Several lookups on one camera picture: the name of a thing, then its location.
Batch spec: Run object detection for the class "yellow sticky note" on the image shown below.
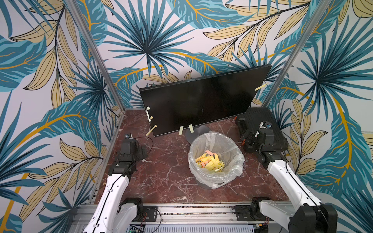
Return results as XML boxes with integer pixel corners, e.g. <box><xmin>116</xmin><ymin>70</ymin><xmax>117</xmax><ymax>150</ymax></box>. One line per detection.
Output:
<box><xmin>146</xmin><ymin>125</ymin><xmax>157</xmax><ymax>137</ymax></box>

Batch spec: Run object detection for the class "pale sticky note edge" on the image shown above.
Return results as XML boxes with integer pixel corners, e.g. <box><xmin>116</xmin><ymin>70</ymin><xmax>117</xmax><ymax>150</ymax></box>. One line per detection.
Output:
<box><xmin>146</xmin><ymin>106</ymin><xmax>153</xmax><ymax>122</ymax></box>

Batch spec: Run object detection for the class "green sticky note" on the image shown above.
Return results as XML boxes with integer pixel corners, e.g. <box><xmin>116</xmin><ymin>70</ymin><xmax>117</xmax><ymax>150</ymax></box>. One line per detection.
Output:
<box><xmin>178</xmin><ymin>126</ymin><xmax>184</xmax><ymax>136</ymax></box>
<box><xmin>188</xmin><ymin>124</ymin><xmax>194</xmax><ymax>134</ymax></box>

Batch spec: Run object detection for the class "yellow sticky note edge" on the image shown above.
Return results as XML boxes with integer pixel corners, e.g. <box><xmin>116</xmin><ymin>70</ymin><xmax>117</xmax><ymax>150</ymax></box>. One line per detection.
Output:
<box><xmin>255</xmin><ymin>83</ymin><xmax>267</xmax><ymax>91</ymax></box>

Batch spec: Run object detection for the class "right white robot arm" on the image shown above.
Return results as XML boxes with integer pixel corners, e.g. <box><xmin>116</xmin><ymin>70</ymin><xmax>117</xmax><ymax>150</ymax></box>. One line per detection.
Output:
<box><xmin>241</xmin><ymin>121</ymin><xmax>338</xmax><ymax>233</ymax></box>

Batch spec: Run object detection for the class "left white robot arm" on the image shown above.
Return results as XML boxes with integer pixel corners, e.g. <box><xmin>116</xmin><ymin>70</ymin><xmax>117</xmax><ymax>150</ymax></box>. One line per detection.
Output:
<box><xmin>83</xmin><ymin>135</ymin><xmax>147</xmax><ymax>233</ymax></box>

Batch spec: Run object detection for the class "pile of discarded sticky notes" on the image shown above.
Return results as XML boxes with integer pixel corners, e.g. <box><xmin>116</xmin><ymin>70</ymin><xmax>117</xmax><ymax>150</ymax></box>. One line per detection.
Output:
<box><xmin>195</xmin><ymin>150</ymin><xmax>225</xmax><ymax>172</ymax></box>

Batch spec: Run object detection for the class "round grey monitor stand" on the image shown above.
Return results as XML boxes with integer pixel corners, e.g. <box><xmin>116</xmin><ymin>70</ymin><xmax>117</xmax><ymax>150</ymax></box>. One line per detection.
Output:
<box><xmin>185</xmin><ymin>125</ymin><xmax>210</xmax><ymax>144</ymax></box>

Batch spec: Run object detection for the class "black flat monitor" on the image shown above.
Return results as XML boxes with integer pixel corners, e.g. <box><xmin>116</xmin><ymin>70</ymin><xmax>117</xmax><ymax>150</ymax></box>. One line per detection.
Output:
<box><xmin>139</xmin><ymin>65</ymin><xmax>272</xmax><ymax>136</ymax></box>

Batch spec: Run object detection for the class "black plastic tool case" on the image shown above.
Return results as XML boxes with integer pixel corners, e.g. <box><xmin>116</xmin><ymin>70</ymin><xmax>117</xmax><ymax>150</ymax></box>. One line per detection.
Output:
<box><xmin>235</xmin><ymin>107</ymin><xmax>288</xmax><ymax>152</ymax></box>

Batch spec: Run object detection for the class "mesh waste bin with liner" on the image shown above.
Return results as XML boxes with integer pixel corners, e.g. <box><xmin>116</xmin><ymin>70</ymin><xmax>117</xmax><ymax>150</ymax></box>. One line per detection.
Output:
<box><xmin>188</xmin><ymin>131</ymin><xmax>245</xmax><ymax>189</ymax></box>

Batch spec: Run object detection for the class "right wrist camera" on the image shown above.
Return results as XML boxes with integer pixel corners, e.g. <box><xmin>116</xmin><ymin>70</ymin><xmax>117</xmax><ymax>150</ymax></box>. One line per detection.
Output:
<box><xmin>261</xmin><ymin>121</ymin><xmax>272</xmax><ymax>129</ymax></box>

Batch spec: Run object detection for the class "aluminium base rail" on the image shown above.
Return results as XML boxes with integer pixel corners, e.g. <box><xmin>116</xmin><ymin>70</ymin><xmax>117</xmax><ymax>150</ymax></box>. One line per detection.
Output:
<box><xmin>69</xmin><ymin>202</ymin><xmax>321</xmax><ymax>233</ymax></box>

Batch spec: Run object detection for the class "right aluminium corner post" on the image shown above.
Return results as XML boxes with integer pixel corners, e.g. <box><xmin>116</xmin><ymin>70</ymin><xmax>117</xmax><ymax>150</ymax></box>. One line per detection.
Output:
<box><xmin>262</xmin><ymin>0</ymin><xmax>332</xmax><ymax>108</ymax></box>

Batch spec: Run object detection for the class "aluminium corner post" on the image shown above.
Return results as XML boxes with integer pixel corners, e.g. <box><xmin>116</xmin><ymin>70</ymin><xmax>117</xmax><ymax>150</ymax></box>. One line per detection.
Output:
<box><xmin>65</xmin><ymin>0</ymin><xmax>125</xmax><ymax>113</ymax></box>
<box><xmin>262</xmin><ymin>0</ymin><xmax>332</xmax><ymax>108</ymax></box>

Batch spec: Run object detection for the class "left aluminium corner post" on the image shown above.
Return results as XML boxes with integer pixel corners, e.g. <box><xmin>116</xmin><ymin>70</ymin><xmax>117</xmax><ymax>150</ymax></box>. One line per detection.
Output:
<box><xmin>65</xmin><ymin>0</ymin><xmax>125</xmax><ymax>113</ymax></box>

